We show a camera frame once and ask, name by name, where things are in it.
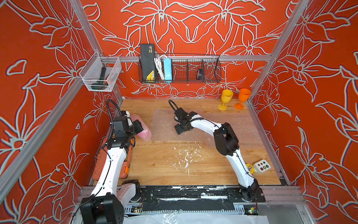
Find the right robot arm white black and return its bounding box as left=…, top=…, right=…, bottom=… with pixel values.
left=174, top=108, right=260, bottom=202

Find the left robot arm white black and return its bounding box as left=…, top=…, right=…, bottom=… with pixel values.
left=80, top=112, right=143, bottom=224

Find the clear acrylic wall bin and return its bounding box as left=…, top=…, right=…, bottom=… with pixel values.
left=79, top=52, right=122, bottom=92

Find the white coiled cable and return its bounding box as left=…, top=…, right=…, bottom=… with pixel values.
left=153, top=55, right=168, bottom=80

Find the white button control box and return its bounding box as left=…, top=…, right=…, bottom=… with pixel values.
left=253, top=159, right=272, bottom=174

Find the black box in basket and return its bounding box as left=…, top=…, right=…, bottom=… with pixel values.
left=140, top=44, right=156, bottom=83

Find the black wire wall basket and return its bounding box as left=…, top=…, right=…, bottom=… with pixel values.
left=138, top=54, right=222, bottom=84

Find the orange plastic wine glass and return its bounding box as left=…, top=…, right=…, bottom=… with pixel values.
left=234, top=88, right=251, bottom=110

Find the orange plastic tool case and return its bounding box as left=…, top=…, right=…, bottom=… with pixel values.
left=92, top=137, right=133, bottom=181

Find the light blue power bank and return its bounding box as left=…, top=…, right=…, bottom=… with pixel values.
left=163, top=58, right=172, bottom=83

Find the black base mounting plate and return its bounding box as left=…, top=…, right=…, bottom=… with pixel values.
left=116, top=186, right=266, bottom=203

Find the small dark object in basket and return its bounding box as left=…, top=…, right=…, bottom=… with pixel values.
left=196, top=69, right=204, bottom=80

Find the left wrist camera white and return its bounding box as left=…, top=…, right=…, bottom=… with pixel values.
left=121, top=111, right=132, bottom=126

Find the pink glass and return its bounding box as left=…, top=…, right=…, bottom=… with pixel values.
left=130, top=114, right=152, bottom=141

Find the dark green tool in bin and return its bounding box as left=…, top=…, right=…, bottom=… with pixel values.
left=91, top=67, right=108, bottom=90

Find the yellow plastic wine glass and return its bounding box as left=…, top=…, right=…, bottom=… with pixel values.
left=218, top=90, right=234, bottom=111

